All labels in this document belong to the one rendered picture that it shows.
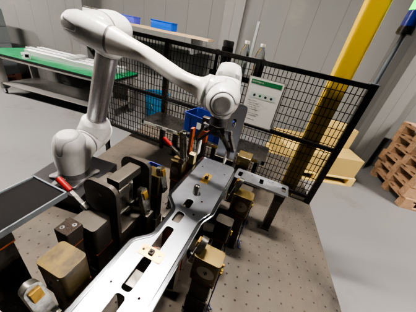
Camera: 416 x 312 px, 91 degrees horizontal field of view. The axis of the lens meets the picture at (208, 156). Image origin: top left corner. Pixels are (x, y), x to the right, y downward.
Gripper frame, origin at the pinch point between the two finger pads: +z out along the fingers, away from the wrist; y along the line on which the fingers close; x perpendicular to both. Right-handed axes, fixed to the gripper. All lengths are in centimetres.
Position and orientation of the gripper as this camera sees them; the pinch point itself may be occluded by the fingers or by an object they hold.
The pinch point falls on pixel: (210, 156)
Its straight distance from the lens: 96.8
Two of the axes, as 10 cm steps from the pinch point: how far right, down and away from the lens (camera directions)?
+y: 9.1, 3.4, -2.4
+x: 3.7, -4.2, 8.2
